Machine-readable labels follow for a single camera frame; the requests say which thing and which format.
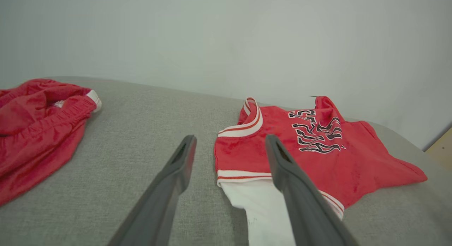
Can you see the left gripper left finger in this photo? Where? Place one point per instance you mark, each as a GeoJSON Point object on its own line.
{"type": "Point", "coordinates": [162, 203]}

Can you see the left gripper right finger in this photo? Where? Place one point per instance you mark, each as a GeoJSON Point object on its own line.
{"type": "Point", "coordinates": [307, 210]}

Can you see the red basketball jersey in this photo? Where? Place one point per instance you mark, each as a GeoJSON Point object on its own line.
{"type": "Point", "coordinates": [353, 168]}

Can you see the red shorts white stripes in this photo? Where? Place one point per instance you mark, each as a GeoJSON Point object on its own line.
{"type": "Point", "coordinates": [31, 140]}

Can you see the grey fabric sofa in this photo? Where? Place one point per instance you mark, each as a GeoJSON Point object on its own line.
{"type": "Point", "coordinates": [134, 140]}

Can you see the wall baseboard strip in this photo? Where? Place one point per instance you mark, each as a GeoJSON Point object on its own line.
{"type": "Point", "coordinates": [438, 137]}

